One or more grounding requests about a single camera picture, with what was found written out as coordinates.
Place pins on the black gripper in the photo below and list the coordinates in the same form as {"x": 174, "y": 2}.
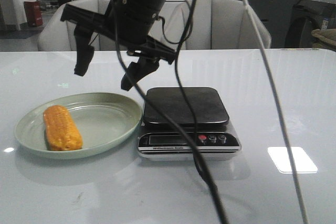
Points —
{"x": 87, "y": 21}

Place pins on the orange corn cob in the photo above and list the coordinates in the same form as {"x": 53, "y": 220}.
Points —
{"x": 61, "y": 130}

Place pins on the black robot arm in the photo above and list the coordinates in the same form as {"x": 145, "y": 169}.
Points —
{"x": 127, "y": 23}

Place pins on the grey upholstered chair left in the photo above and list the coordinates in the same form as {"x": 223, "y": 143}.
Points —
{"x": 59, "y": 36}

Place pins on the grey upholstered chair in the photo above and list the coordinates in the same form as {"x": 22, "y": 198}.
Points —
{"x": 217, "y": 24}
{"x": 59, "y": 36}

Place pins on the light green oval plate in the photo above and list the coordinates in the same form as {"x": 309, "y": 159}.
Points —
{"x": 104, "y": 121}

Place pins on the red trash bin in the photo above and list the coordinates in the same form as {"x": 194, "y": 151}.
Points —
{"x": 33, "y": 13}

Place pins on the grey upholstered chair right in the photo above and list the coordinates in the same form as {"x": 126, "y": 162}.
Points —
{"x": 217, "y": 24}

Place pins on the black silver kitchen scale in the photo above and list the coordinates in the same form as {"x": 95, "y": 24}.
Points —
{"x": 200, "y": 113}

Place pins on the black appliance at right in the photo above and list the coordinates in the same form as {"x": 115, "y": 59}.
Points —
{"x": 306, "y": 16}

